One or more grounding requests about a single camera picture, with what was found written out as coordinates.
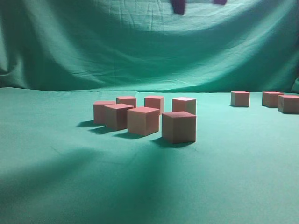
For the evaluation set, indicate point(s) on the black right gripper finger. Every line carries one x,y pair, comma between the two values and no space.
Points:
220,2
178,6

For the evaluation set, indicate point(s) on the pink cube carried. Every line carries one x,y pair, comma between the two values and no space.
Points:
184,104
156,102

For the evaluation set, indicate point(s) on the pink cube column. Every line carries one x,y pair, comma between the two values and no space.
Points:
143,120
129,100
240,99
179,127
270,98
288,104

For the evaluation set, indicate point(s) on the pink cube front row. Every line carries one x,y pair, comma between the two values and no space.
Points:
116,116

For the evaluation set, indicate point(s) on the green cloth backdrop and cover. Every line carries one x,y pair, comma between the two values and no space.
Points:
57,57

